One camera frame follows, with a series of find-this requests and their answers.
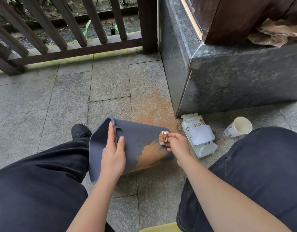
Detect person's left hand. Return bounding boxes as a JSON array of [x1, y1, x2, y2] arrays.
[[97, 121, 127, 189]]

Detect person's right hand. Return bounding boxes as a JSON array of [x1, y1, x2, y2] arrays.
[[165, 132, 192, 167]]

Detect brown wipe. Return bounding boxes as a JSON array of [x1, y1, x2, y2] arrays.
[[158, 131, 171, 146]]

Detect white wet wipes packet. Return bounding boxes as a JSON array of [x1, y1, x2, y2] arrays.
[[181, 113, 218, 159]]

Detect dark blue plastic bin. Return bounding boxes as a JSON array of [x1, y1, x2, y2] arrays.
[[88, 115, 175, 182]]

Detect person's left forearm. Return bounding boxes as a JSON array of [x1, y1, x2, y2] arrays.
[[66, 179, 117, 232]]

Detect person's right forearm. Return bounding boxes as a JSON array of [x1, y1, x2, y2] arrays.
[[178, 154, 294, 232]]

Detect person's black left shoe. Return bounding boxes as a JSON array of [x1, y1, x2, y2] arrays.
[[71, 123, 92, 141]]

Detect person's black trousers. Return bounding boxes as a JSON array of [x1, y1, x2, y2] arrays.
[[0, 127, 297, 232]]

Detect white paper cup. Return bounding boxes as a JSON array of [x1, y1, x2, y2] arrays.
[[224, 116, 253, 138]]

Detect yellow stool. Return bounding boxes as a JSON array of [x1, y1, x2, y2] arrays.
[[138, 222, 182, 232]]

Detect grey granite plinth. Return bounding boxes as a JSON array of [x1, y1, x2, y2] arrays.
[[157, 0, 297, 118]]

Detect dark wooden railing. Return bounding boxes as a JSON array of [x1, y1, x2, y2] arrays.
[[0, 0, 158, 76]]

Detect brass trim strip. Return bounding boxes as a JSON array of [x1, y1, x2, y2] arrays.
[[178, 0, 203, 41]]

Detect green plants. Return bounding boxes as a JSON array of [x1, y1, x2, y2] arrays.
[[82, 20, 120, 40]]

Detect brown wooden pillar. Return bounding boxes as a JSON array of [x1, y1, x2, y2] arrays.
[[178, 0, 297, 45]]

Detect crumpled brown paper bag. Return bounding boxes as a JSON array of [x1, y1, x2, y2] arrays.
[[247, 18, 297, 48]]

